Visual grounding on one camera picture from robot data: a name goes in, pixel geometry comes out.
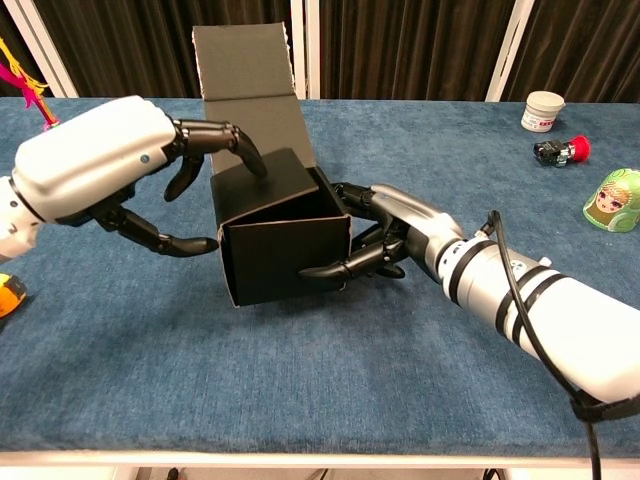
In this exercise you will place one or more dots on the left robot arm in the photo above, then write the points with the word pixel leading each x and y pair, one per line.
pixel 15 230

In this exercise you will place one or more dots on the yellow tape measure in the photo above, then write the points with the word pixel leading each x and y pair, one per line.
pixel 7 297

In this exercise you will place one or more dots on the feather shuttlecock toy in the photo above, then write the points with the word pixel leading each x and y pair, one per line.
pixel 30 90

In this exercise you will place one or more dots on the black paper box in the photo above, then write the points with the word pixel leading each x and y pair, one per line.
pixel 280 260

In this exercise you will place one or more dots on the black curtain panel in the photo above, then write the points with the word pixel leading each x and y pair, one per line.
pixel 12 65
pixel 125 50
pixel 585 45
pixel 410 45

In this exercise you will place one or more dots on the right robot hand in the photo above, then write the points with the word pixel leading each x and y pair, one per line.
pixel 420 220

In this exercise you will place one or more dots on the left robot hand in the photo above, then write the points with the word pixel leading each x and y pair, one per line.
pixel 90 150

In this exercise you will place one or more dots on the red emergency stop button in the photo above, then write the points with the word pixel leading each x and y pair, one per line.
pixel 580 149

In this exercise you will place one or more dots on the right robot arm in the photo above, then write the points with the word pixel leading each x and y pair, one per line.
pixel 565 325

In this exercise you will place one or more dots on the blue table mat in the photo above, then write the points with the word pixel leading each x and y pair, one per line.
pixel 250 380

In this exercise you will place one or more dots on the white frame post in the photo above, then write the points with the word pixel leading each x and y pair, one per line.
pixel 305 50
pixel 45 55
pixel 507 50

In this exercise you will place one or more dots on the white plastic jar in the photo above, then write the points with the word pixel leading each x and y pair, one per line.
pixel 542 112

